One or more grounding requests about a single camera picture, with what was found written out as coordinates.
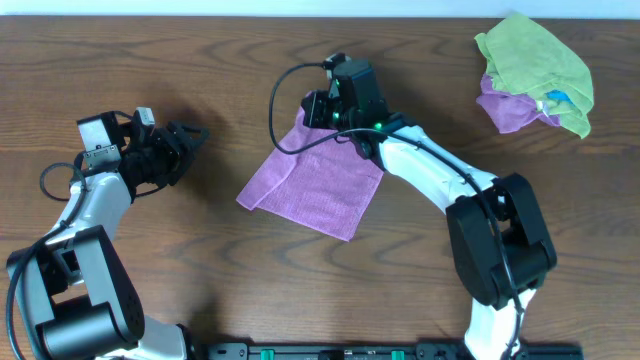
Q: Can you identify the green microfibre cloth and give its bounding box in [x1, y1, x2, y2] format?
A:
[475, 13, 594, 138]

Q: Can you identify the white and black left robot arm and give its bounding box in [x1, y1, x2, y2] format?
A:
[5, 112, 209, 359]

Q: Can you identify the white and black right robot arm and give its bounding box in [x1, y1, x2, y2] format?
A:
[301, 91, 557, 359]

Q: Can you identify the blue cloth in pile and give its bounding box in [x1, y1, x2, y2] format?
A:
[546, 90, 572, 104]

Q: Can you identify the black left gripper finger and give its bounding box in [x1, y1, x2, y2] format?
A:
[167, 121, 210, 148]
[159, 151, 193, 188]

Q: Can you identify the purple microfibre cloth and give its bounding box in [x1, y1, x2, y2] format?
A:
[235, 92, 385, 243]

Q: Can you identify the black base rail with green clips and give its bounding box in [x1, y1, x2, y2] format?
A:
[187, 340, 584, 360]

